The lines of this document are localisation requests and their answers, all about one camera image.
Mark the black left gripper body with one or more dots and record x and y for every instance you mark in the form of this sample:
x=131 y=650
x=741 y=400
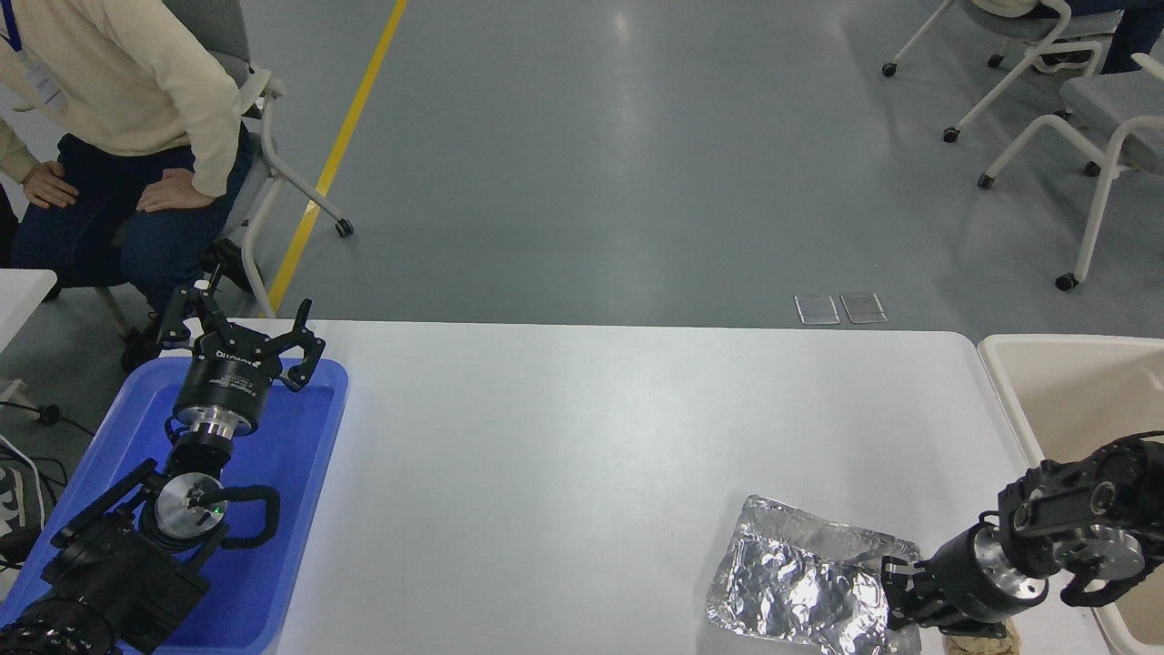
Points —
x=223 y=382

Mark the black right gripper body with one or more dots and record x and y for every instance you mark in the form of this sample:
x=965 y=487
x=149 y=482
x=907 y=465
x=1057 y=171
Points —
x=959 y=582

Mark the silver foil tray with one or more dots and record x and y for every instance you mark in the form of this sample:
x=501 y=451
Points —
x=800 y=582

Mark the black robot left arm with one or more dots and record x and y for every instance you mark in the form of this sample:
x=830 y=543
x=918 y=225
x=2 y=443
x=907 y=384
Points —
x=118 y=573

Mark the clear floor plate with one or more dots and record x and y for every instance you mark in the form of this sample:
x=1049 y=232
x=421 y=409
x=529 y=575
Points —
x=863 y=307
x=817 y=309

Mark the person's left hand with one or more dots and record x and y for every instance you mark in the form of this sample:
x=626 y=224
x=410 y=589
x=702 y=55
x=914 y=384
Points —
x=173 y=191

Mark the person's right hand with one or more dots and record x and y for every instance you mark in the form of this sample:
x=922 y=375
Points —
x=47 y=185

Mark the crumpled tan paper ball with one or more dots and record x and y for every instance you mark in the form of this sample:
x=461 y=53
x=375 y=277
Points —
x=978 y=646

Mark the blue plastic tray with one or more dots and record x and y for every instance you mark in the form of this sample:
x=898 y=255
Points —
x=291 y=473

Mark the small white table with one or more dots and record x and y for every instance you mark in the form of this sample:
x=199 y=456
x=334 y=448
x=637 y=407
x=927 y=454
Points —
x=20 y=300

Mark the large pale bin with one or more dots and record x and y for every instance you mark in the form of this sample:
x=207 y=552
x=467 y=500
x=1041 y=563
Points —
x=1073 y=391

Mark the white name badge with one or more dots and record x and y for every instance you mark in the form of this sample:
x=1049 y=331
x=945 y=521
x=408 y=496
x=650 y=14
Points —
x=45 y=86

